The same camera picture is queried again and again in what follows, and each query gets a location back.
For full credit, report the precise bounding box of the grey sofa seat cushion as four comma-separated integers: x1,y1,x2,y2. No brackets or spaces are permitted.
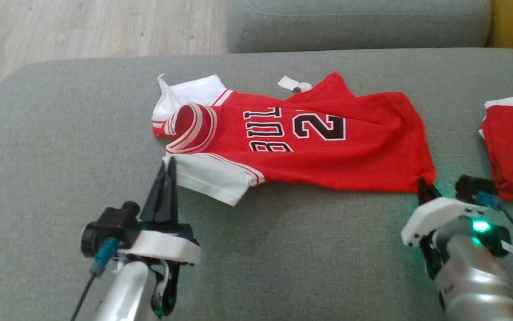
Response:
226,0,492,54

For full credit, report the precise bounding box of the right camera cable teal plug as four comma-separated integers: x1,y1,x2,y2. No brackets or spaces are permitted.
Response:
477,192,513,298

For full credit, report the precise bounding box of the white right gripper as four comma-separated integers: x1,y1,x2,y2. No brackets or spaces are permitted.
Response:
401,178,489,279

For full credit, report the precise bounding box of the red basketball jersey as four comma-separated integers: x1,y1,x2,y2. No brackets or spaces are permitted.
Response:
152,71,436,206

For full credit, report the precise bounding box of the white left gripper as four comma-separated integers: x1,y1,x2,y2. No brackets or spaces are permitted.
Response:
118,156,201,318

